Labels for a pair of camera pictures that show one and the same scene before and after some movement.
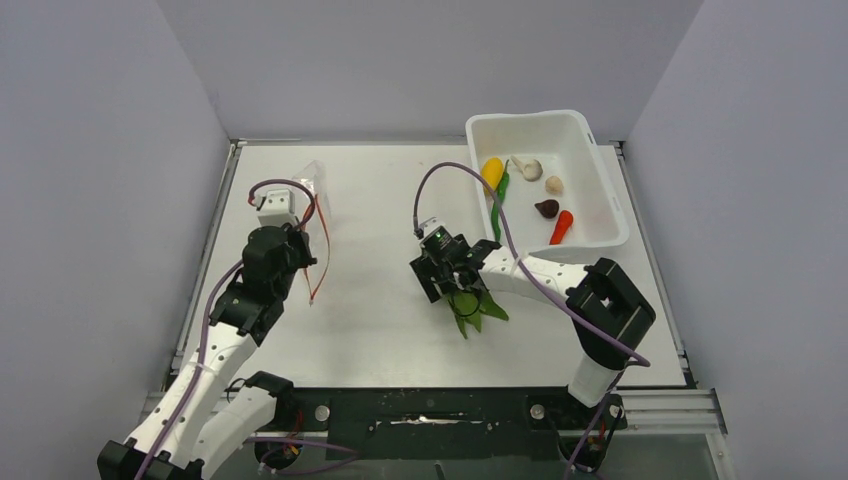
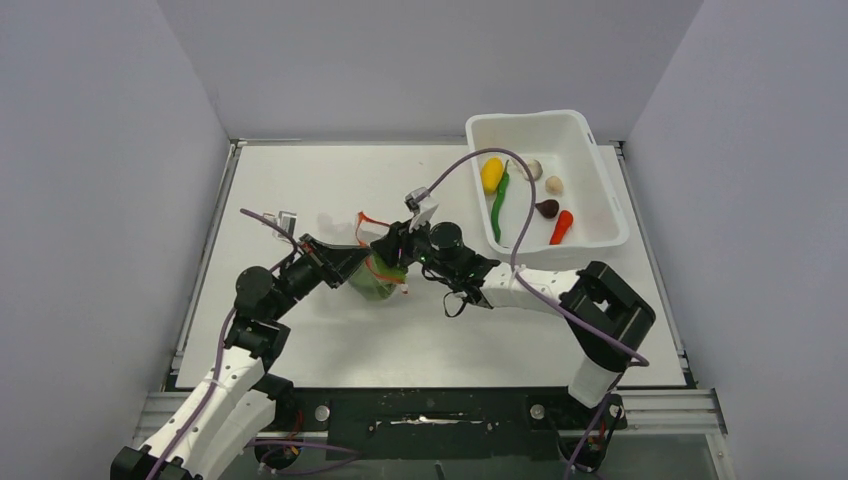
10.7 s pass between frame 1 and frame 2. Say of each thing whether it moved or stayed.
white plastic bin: stayed
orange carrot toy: stayed
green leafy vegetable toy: moved
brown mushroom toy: stayed
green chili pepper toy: stayed
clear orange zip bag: moved
